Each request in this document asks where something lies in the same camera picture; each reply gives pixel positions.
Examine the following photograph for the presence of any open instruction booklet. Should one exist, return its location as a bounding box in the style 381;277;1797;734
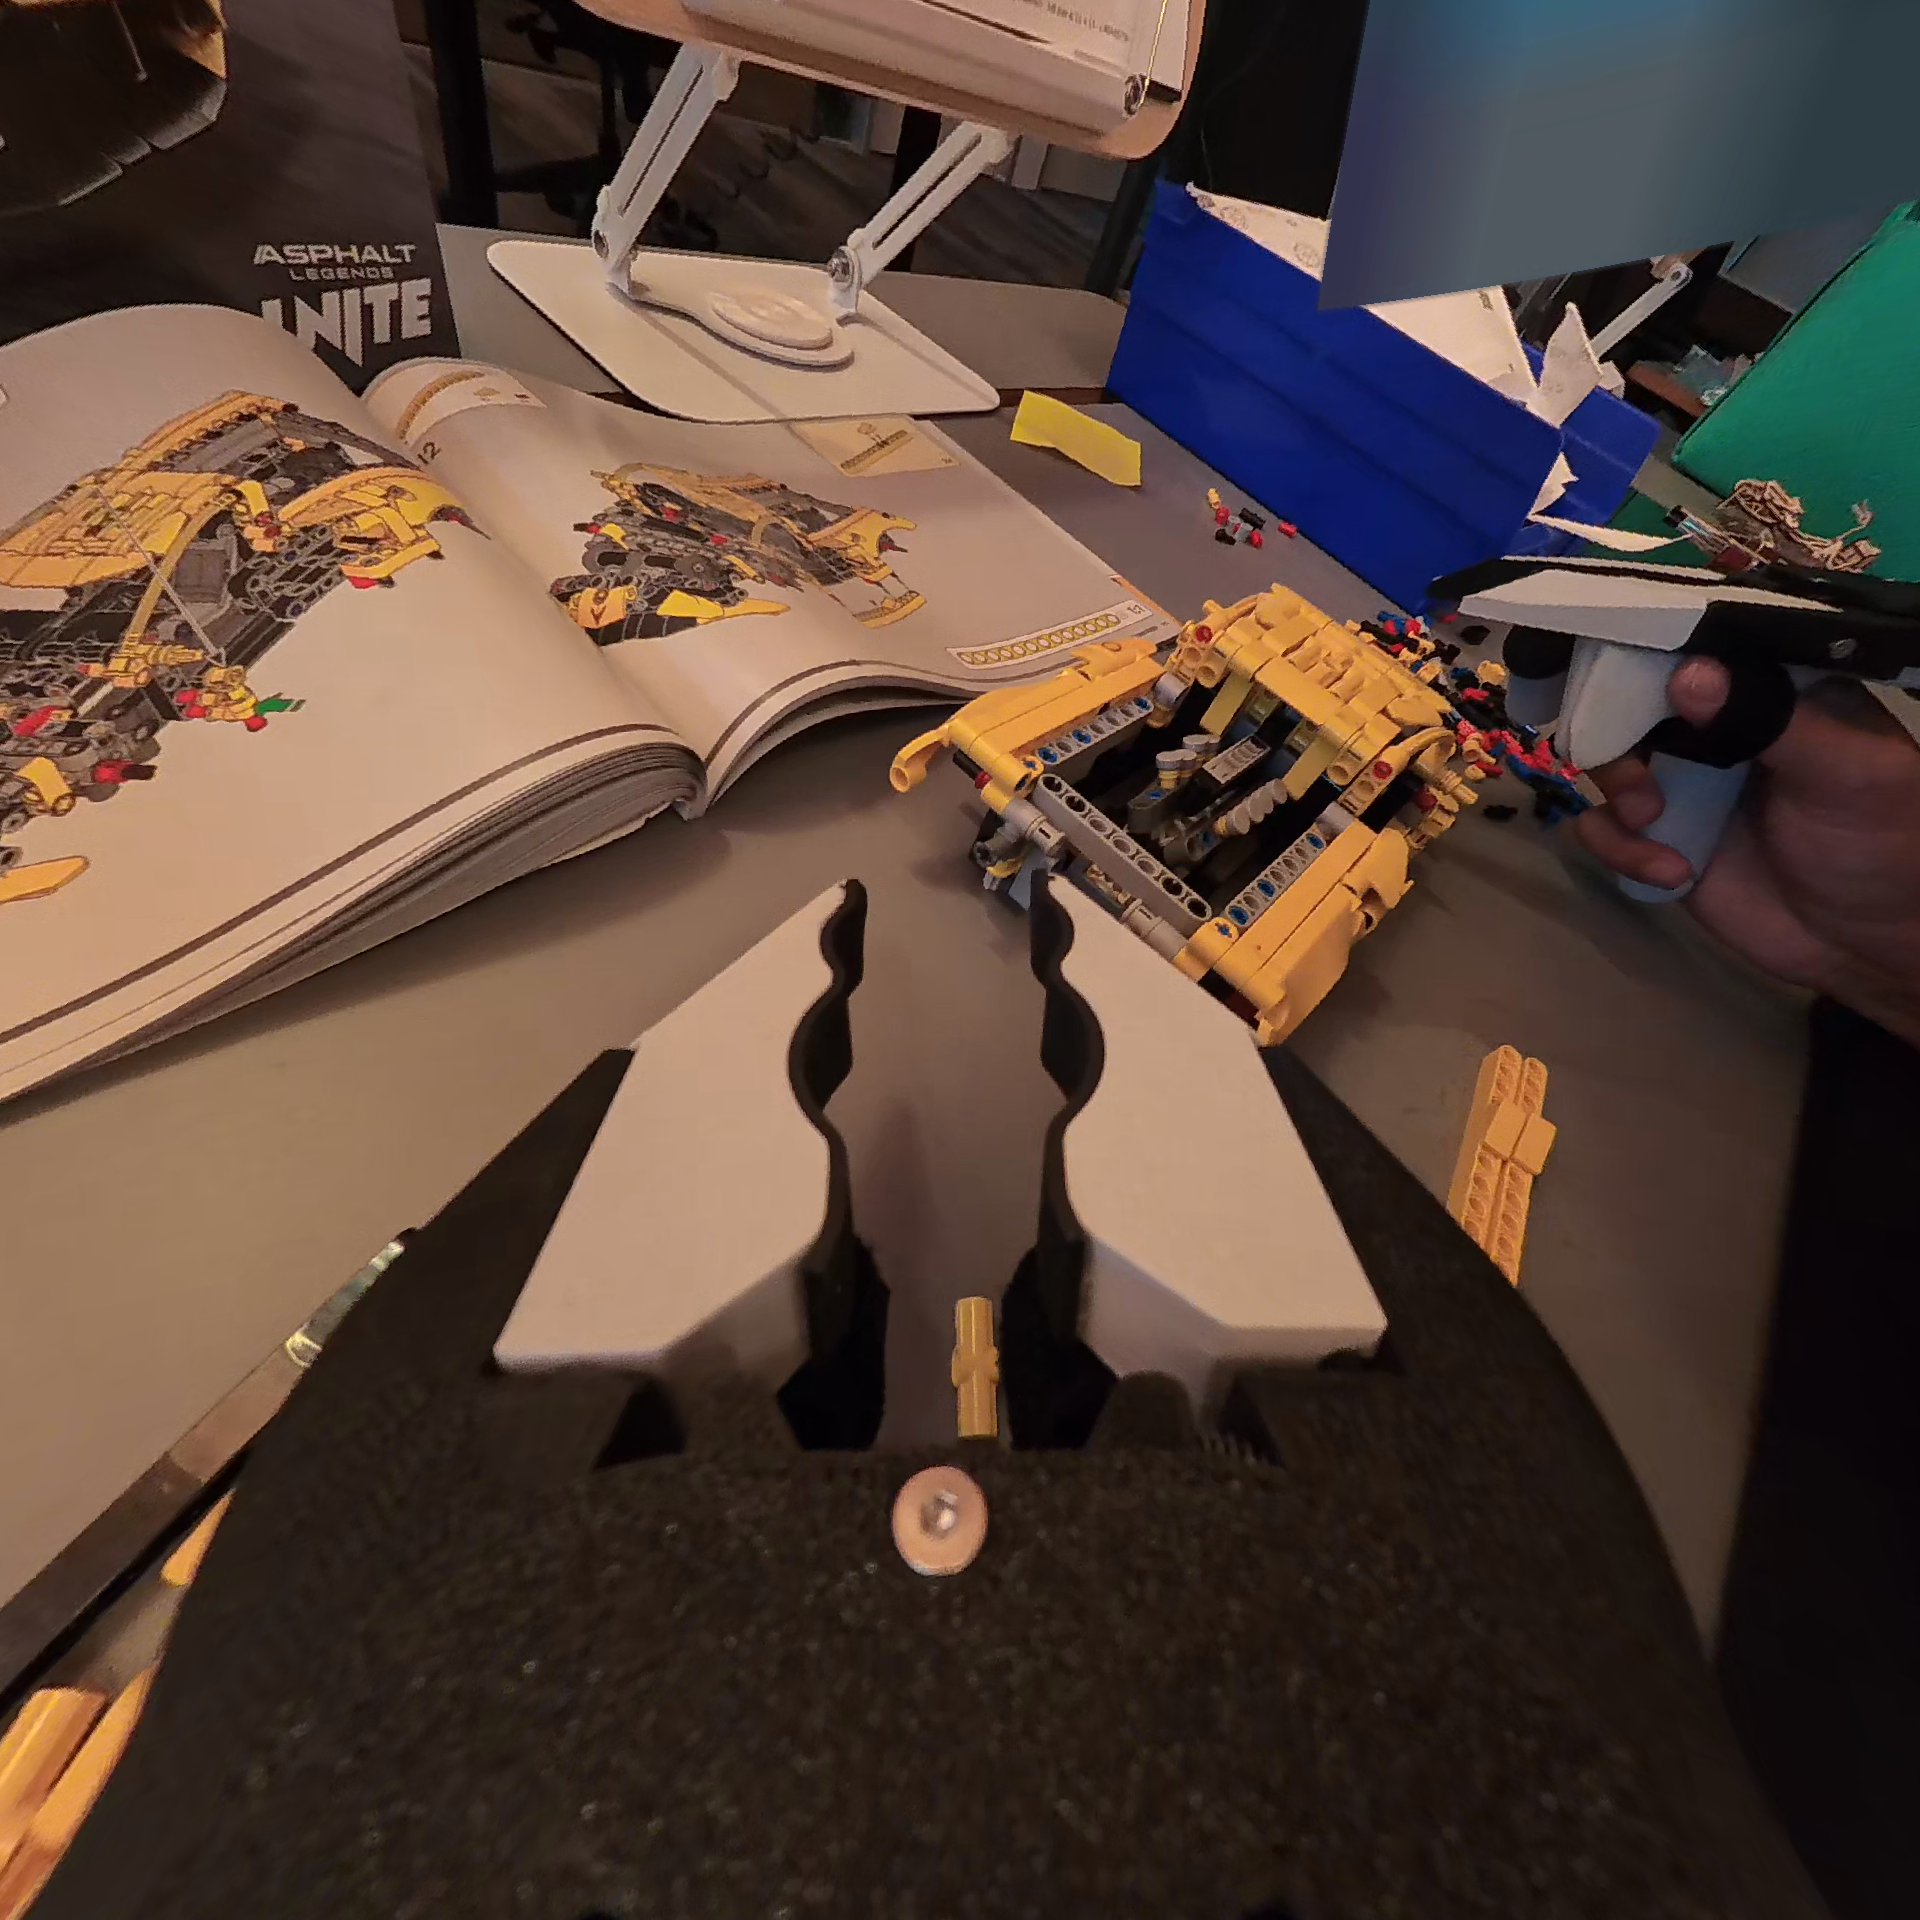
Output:
0;307;1180;1104

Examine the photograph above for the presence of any long yellow brick beam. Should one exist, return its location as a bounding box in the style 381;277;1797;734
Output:
1446;1045;1521;1289

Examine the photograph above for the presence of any person's right hand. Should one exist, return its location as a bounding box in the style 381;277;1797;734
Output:
1582;661;1920;1040

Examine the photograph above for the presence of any yellow black brick car model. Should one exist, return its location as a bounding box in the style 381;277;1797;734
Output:
891;584;1501;1046

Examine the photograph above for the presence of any yellow paper sheet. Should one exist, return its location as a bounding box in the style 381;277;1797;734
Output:
1013;391;1143;485

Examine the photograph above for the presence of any brown packet with string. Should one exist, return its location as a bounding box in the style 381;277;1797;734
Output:
1665;478;1883;575

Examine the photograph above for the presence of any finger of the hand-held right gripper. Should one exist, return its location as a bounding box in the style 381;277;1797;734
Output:
1428;551;1741;593
1458;575;1719;653

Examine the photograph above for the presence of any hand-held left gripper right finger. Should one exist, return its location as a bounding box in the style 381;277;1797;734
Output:
1002;872;1389;1448

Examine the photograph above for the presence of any black toy car box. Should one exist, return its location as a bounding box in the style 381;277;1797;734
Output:
0;0;459;399

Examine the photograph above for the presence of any blue storage bin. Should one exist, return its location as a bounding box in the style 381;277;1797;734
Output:
1111;180;1660;617

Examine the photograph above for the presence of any pile of small brick pins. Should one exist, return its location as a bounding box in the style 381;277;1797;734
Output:
1372;608;1594;828

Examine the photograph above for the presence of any long black brick axle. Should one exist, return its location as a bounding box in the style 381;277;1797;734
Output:
0;1232;414;1689

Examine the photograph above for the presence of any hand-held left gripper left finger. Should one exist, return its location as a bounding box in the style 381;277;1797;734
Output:
495;881;889;1448

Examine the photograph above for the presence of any grey desk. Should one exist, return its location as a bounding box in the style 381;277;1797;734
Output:
0;223;1818;1653

